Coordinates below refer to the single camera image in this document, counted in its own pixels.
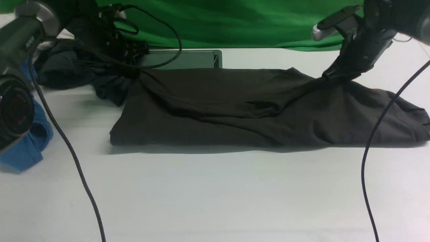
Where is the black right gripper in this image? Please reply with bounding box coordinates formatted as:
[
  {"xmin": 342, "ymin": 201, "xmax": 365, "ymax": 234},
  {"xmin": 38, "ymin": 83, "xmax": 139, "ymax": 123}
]
[{"xmin": 321, "ymin": 0, "xmax": 397, "ymax": 81}]

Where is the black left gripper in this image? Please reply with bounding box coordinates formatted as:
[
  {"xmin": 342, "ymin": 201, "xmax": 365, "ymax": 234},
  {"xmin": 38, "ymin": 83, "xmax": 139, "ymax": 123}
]
[{"xmin": 66, "ymin": 3, "xmax": 149, "ymax": 62}]

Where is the dark gray long-sleeve top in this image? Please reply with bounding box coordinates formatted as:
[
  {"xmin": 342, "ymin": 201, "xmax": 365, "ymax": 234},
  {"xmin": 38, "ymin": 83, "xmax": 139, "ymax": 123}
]
[{"xmin": 110, "ymin": 67, "xmax": 430, "ymax": 148}]

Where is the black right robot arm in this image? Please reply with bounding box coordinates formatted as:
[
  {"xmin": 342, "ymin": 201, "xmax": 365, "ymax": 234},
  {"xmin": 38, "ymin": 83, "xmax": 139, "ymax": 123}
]
[{"xmin": 311, "ymin": 0, "xmax": 430, "ymax": 80}]

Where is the dark teal crumpled garment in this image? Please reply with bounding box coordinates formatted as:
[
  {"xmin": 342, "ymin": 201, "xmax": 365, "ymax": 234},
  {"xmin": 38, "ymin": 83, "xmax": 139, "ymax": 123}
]
[{"xmin": 34, "ymin": 43, "xmax": 141, "ymax": 106}]

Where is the green backdrop cloth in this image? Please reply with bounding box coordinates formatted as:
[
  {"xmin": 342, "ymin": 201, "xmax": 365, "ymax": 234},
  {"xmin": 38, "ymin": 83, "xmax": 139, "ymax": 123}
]
[{"xmin": 0, "ymin": 0, "xmax": 367, "ymax": 51}]

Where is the blue crumpled garment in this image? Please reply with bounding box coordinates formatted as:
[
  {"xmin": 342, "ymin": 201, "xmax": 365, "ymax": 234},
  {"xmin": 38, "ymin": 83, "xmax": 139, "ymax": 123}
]
[{"xmin": 0, "ymin": 75, "xmax": 53, "ymax": 173}]

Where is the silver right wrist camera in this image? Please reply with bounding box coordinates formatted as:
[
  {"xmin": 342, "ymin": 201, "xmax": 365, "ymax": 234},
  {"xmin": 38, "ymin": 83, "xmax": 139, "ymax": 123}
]
[{"xmin": 311, "ymin": 5, "xmax": 363, "ymax": 41}]

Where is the black right camera cable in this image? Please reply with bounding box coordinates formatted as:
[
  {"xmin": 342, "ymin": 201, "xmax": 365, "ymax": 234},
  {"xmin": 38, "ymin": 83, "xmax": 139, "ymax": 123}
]
[{"xmin": 361, "ymin": 60, "xmax": 430, "ymax": 242}]

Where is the metal table cable hatch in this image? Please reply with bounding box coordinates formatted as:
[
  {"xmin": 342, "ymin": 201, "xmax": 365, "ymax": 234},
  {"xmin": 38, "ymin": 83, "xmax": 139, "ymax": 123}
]
[{"xmin": 141, "ymin": 49, "xmax": 222, "ymax": 70}]

